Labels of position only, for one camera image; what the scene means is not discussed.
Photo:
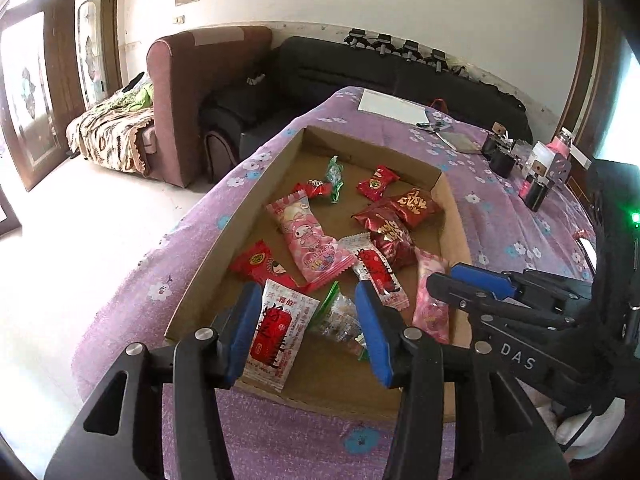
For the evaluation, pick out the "purple floral tablecloth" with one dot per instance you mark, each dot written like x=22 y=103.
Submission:
x=500 y=220

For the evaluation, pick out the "long pink snack packet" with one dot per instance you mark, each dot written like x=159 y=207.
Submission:
x=430 y=320

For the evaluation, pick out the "black sofa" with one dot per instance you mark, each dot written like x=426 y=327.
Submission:
x=325 y=70

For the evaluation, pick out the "green and clear snack packet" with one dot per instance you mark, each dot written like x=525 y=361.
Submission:
x=335 y=320

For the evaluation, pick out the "red snack packet round logo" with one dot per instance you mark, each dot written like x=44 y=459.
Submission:
x=377 y=182

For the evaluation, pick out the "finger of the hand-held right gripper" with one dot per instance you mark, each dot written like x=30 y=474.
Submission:
x=485 y=280
x=450 y=290

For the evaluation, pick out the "green candy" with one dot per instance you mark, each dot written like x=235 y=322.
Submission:
x=334 y=177

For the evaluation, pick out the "dark red gold-script snack packet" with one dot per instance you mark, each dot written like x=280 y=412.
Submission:
x=370 y=217
x=415 y=205
x=395 y=245

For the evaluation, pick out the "red snack packet yellow circle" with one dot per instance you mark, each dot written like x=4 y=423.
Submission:
x=260 y=262

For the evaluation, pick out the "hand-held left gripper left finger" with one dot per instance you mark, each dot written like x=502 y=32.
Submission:
x=245 y=330

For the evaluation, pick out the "wooden glass door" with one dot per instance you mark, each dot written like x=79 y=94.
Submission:
x=55 y=60

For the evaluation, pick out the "white paper sheet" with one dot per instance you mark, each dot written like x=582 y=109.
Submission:
x=390 y=107

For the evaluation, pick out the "shallow cardboard box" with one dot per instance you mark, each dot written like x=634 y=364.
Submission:
x=310 y=160

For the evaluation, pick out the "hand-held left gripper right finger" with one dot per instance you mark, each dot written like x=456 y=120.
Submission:
x=372 y=330

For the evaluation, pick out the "scissors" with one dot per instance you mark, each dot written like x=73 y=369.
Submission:
x=432 y=126

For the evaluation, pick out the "green cloth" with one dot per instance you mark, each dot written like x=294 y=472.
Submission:
x=142 y=97

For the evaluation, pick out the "wooden door frame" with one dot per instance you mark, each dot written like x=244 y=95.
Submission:
x=585 y=85

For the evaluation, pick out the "black hand-held device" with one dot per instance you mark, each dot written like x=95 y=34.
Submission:
x=384 y=44
x=438 y=58
x=411 y=49
x=356 y=39

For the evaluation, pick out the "small red candy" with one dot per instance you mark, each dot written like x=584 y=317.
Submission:
x=315 y=190

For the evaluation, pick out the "brown armchair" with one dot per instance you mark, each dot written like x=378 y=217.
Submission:
x=175 y=110

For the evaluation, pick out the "white cloth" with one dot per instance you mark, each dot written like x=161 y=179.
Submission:
x=550 y=410

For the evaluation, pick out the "pink cartoon snack packet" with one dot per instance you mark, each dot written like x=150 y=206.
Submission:
x=310 y=240

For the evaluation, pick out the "white box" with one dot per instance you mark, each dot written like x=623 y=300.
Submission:
x=540 y=152

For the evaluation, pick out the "patterned crochet blanket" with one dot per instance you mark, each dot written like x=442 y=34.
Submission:
x=110 y=130

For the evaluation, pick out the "white snack packet red print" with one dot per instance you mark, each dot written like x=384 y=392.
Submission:
x=375 y=265
x=285 y=325

